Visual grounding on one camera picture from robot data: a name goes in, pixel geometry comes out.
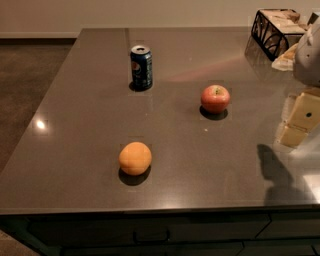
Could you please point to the dark drawer front with handle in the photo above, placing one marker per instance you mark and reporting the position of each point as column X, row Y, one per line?
column 145, row 230

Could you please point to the orange fruit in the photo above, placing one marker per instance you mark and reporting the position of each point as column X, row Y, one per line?
column 135, row 158

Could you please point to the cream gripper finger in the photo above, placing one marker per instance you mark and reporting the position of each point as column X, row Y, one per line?
column 301, row 114

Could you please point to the black wire basket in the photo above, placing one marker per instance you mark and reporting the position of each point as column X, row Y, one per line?
column 272, row 41

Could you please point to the blue pepsi can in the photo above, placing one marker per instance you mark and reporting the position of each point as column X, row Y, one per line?
column 141, row 67

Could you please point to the red apple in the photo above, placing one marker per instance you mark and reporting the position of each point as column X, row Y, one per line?
column 215, row 99

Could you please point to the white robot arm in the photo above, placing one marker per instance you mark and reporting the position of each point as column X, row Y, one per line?
column 306, row 65

